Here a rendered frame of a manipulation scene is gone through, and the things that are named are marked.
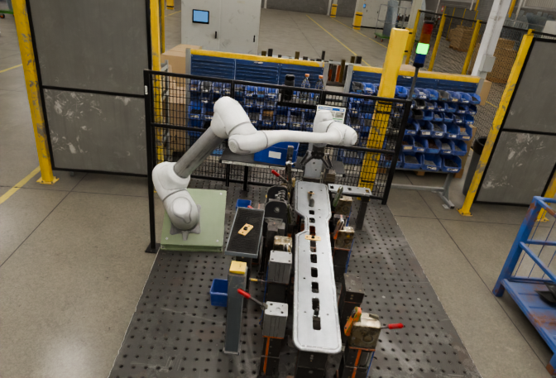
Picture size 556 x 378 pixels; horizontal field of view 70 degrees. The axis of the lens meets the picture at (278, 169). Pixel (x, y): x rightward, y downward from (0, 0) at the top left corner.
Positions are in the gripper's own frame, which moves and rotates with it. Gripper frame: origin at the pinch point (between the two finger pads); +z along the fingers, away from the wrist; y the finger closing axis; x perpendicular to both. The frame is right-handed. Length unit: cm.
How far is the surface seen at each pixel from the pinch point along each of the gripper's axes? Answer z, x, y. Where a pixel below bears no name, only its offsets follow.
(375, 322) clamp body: 8, -107, 22
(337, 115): -23, 55, 15
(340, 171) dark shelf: 12.0, 35.4, 21.4
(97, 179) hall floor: 116, 165, -225
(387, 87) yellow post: -47, 58, 47
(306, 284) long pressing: 14, -83, -4
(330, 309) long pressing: 14, -97, 6
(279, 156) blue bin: 5.8, 35.0, -23.2
